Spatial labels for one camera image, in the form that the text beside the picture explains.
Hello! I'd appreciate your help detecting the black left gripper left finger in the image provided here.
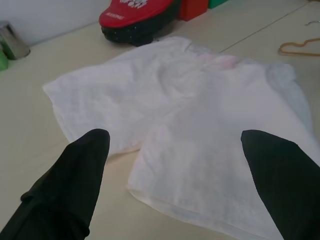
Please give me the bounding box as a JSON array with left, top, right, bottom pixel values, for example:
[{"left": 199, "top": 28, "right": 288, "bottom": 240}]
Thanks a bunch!
[{"left": 0, "top": 128, "right": 111, "bottom": 240}]

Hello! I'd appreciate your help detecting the white shorts garment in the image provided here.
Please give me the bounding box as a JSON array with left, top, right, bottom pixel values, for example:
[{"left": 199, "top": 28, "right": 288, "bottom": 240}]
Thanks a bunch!
[{"left": 41, "top": 35, "right": 320, "bottom": 240}]

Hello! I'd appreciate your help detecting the red block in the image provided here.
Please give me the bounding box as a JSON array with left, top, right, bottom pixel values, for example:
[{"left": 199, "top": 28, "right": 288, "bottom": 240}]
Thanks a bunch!
[{"left": 177, "top": 0, "right": 210, "bottom": 21}]

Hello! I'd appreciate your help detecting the wooden clothes hanger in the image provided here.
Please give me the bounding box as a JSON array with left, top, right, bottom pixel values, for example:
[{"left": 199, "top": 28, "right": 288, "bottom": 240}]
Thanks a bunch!
[{"left": 278, "top": 20, "right": 320, "bottom": 57}]

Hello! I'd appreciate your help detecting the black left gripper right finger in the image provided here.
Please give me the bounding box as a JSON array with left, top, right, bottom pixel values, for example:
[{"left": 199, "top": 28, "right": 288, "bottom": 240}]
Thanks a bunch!
[{"left": 240, "top": 129, "right": 320, "bottom": 240}]

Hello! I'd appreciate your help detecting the metal cup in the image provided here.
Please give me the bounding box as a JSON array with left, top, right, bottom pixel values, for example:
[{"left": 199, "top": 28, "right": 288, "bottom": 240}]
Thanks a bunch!
[{"left": 0, "top": 20, "right": 31, "bottom": 61}]

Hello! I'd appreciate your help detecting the green block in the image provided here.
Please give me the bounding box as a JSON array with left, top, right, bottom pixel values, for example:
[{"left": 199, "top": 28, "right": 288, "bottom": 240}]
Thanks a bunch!
[{"left": 208, "top": 0, "right": 232, "bottom": 10}]

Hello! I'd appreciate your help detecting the green object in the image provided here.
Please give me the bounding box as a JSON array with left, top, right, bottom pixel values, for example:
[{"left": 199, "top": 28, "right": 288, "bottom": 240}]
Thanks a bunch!
[{"left": 0, "top": 42, "right": 10, "bottom": 72}]

